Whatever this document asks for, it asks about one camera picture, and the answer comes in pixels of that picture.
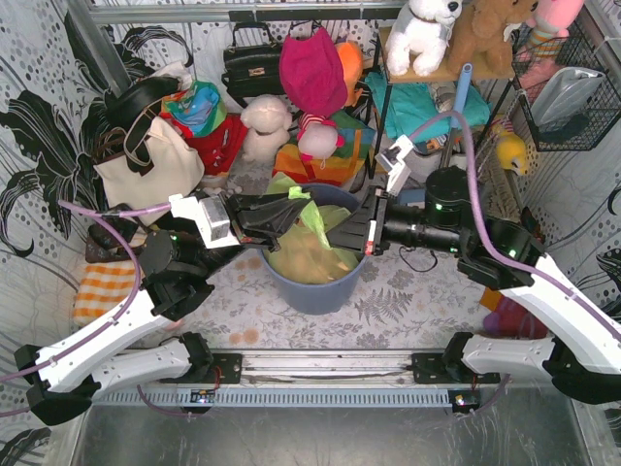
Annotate pink white plush toy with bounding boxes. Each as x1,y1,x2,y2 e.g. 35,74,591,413
297,113,345,161

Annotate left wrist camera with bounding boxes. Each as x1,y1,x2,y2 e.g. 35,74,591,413
169,194,240,250

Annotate blue trash bin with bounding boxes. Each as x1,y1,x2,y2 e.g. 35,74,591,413
259,183,368,316

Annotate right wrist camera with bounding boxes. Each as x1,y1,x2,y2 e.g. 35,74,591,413
376,135,413,196

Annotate yellow plush duck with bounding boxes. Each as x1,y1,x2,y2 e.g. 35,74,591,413
491,119,528,176

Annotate green plastic trash bag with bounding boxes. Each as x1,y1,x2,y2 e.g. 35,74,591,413
264,173,360,284

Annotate orange plush toy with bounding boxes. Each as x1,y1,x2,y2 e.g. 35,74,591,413
336,42,363,107

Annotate black round hat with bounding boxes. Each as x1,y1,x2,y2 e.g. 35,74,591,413
105,76,180,129

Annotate white plush sheep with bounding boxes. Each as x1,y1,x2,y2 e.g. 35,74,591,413
241,94,292,163

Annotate teal folded cloth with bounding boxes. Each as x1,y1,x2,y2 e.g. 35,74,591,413
365,72,491,140

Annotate black wire basket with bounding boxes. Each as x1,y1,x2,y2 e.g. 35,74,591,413
512,23,620,151

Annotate orange checkered towel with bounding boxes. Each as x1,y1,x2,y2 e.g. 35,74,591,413
72,260,135,327

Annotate silver foil pouch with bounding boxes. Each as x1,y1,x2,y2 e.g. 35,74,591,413
531,67,606,126

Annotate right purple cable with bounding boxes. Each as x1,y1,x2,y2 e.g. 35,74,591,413
407,110,621,344

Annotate colourful printed bag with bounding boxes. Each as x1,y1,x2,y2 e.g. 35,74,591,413
159,81,227,139

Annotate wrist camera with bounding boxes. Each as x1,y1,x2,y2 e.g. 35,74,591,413
376,135,413,196
169,194,240,250

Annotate black leather handbag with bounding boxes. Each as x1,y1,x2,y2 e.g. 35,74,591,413
221,21,285,109

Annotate white sneakers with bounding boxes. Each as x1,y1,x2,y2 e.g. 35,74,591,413
377,141,442,184

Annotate brown patterned bag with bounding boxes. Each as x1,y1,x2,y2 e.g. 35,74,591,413
85,216,150,264

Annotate magenta cloth bag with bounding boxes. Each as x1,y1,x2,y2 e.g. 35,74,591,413
279,26,347,117

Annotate black metal shelf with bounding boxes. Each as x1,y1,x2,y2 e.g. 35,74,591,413
367,27,515,155

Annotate blue floor sweeper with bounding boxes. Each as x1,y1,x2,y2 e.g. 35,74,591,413
397,62,474,205

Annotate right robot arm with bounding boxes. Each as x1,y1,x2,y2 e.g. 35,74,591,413
327,167,620,405

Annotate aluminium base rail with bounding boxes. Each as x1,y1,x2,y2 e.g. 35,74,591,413
72,347,591,389

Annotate brown teddy bear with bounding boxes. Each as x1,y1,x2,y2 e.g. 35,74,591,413
446,0,539,74

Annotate red cloth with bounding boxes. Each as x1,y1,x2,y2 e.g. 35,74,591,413
186,114,248,176

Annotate rainbow striped cloth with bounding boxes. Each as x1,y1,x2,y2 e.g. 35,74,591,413
272,111,376,185

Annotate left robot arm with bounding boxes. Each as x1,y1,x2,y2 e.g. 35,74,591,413
14,188,311,426

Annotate striped colourful sock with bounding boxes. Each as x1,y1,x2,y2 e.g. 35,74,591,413
479,288,548,340

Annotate white plush dog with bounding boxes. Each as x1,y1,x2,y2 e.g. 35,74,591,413
386,0,462,77

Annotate white canvas tote bag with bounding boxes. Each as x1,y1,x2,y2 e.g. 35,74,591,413
93,116,205,210

